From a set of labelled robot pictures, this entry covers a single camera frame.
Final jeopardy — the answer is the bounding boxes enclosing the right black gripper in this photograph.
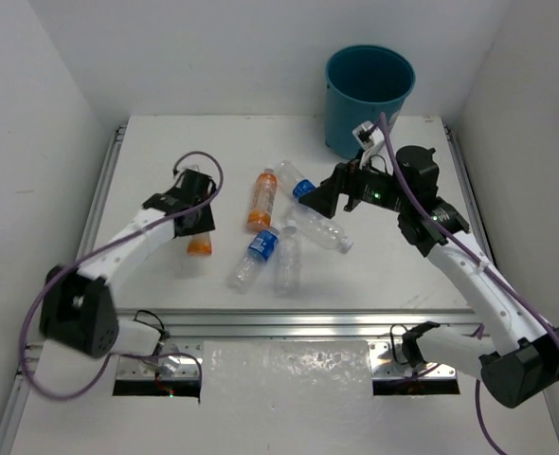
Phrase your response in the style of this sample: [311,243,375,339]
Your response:
[299,146,410,217]

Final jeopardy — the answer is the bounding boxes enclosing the orange bottle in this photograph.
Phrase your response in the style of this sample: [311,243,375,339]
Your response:
[245,168,278,232]
[187,232,212,257]

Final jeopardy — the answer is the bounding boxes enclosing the blue label bottle front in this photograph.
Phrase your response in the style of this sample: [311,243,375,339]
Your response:
[226,226,280,294]

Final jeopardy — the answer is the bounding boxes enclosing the blue label bottle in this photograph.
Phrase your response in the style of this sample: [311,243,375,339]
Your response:
[274,160,316,200]
[226,226,280,294]

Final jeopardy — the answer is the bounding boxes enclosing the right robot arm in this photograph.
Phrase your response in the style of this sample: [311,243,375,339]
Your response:
[298,145,559,409]

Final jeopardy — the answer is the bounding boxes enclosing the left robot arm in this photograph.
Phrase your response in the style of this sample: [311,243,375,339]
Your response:
[39,169,217,359]

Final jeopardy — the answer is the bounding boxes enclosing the teal plastic bin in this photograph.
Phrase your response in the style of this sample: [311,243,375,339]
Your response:
[324,45,416,159]

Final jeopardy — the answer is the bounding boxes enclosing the blue label bottle back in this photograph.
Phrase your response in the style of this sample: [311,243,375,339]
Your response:
[274,160,316,200]

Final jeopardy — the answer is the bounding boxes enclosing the clear bottle diagonal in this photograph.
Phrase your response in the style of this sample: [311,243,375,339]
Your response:
[284,204,353,254]

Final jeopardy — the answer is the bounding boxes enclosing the clear bottle upright front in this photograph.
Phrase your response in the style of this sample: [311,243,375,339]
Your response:
[274,219,302,297]

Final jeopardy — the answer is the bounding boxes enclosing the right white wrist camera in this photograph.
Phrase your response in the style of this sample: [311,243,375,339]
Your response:
[352,121,386,167]

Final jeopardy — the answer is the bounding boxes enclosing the aluminium frame rail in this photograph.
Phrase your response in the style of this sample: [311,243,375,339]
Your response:
[9,116,490,454]

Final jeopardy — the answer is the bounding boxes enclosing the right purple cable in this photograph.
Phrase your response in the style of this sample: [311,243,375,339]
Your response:
[376,112,559,455]

